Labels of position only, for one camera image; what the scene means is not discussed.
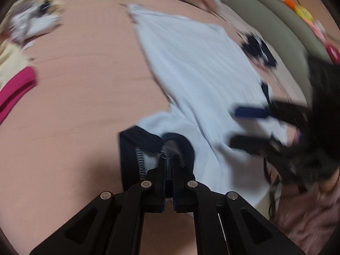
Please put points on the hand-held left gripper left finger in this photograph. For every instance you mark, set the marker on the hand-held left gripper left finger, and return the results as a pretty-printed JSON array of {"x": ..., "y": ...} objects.
[{"x": 159, "y": 188}]

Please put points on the grey padded headboard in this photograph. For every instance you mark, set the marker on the grey padded headboard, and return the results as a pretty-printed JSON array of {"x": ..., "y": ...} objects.
[{"x": 279, "y": 26}]

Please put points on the pink fluffy rug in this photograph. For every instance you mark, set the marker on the pink fluffy rug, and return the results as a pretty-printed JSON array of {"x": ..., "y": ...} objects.
[{"x": 310, "y": 223}]

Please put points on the red plush toy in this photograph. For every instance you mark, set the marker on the red plush toy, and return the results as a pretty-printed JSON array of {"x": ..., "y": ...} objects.
[{"x": 333, "y": 53}]

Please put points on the pile of yellow white clothes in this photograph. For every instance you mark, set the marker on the pile of yellow white clothes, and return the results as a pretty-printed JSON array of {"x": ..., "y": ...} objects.
[{"x": 12, "y": 61}]

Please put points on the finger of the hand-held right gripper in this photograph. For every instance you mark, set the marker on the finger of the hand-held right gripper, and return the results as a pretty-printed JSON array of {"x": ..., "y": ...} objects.
[
  {"x": 249, "y": 142},
  {"x": 251, "y": 112}
]

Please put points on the magenta garment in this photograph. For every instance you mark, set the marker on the magenta garment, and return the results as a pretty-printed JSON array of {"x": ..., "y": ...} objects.
[{"x": 16, "y": 90}]

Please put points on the cream waffle blanket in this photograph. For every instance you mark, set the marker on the cream waffle blanket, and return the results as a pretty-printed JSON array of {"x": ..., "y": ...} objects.
[{"x": 289, "y": 79}]

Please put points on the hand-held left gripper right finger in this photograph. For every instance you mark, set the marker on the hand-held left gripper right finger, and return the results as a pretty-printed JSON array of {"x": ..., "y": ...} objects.
[{"x": 179, "y": 188}]

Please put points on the white garment with black trim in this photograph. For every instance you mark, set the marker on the white garment with black trim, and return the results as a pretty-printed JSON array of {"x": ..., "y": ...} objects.
[{"x": 32, "y": 21}]

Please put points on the pink plush toy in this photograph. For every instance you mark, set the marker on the pink plush toy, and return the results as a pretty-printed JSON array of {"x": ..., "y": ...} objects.
[{"x": 320, "y": 30}]

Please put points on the orange carrot plush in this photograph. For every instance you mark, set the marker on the orange carrot plush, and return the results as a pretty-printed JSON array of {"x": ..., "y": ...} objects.
[{"x": 289, "y": 2}]

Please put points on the folded navy striped shorts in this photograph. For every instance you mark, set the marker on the folded navy striped shorts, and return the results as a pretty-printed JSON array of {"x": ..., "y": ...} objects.
[{"x": 259, "y": 49}]

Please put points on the yellow plush toy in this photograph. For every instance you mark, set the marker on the yellow plush toy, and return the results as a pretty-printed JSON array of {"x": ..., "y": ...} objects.
[{"x": 304, "y": 13}]

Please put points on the light blue shirt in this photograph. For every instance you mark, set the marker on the light blue shirt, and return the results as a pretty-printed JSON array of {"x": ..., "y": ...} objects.
[{"x": 199, "y": 71}]

